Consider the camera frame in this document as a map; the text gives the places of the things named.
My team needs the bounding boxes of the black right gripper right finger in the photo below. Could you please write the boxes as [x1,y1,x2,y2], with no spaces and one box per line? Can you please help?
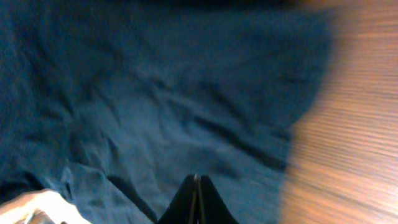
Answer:
[199,175,238,224]

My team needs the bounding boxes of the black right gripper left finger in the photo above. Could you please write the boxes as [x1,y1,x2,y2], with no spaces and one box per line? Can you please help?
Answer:
[157,175,197,224]

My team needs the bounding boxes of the navy blue shorts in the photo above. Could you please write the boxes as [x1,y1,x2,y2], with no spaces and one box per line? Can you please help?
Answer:
[1,1,331,223]

